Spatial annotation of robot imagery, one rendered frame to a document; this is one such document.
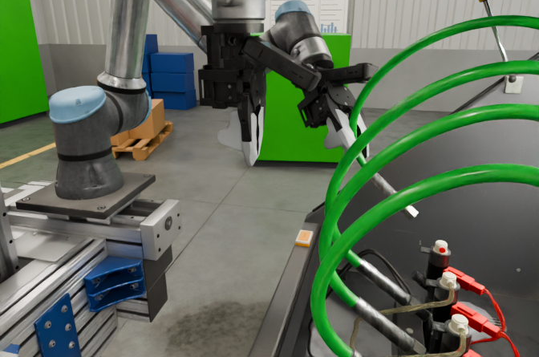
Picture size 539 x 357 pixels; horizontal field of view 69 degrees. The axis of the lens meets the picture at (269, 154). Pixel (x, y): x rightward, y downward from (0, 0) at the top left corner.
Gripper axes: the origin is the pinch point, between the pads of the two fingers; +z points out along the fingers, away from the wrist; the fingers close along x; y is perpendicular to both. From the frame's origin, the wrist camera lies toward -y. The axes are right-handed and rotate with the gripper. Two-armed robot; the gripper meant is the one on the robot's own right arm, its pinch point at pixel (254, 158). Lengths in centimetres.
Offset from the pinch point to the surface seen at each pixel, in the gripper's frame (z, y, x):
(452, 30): -18.9, -27.0, -7.9
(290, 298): 26.4, -5.7, -2.0
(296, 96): 48, 59, -313
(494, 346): 38, -43, -14
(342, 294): 9.2, -15.8, 16.9
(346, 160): -4.1, -14.6, 8.9
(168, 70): 55, 323, -536
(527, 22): -20.1, -35.1, -4.5
